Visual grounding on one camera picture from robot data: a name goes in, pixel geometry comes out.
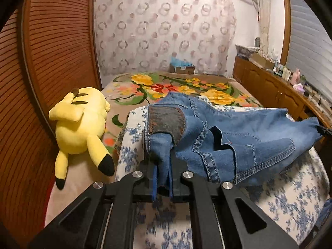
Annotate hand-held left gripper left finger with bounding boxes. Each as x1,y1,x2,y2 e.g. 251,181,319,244
27,159,159,249

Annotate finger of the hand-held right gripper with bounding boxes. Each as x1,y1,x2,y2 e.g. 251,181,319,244
314,124,332,137

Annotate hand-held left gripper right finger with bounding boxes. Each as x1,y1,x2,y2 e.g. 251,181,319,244
168,157,300,249

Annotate blue denim pants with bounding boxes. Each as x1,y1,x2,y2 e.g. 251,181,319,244
144,91,325,196

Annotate pink figure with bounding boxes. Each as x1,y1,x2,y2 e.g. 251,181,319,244
290,68,301,85

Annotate group of small bottles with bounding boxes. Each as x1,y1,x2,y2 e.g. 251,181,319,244
272,61,292,79

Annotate wooden sideboard cabinet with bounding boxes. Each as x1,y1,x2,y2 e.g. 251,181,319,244
233,56,332,138

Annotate white quilt with blue flowers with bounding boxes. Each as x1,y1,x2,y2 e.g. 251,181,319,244
114,96,331,249

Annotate open cardboard box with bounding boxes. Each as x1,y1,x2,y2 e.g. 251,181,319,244
250,52,275,70

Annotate white window blind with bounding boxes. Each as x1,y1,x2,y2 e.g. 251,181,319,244
287,0,332,83

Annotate yellow plush toy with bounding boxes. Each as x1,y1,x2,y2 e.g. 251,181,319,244
48,85,115,190

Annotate patterned storage box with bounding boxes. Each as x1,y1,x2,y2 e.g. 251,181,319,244
236,44,260,57

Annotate cardboard box with blue cloth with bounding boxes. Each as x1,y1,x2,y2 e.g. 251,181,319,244
170,56,196,74

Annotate wooden louvred wardrobe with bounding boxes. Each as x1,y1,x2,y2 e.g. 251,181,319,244
0,0,101,249

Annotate wooden window frame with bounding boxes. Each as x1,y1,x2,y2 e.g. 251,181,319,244
282,0,293,65

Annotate ring-patterned curtain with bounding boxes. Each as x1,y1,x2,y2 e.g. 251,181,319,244
94,0,237,78

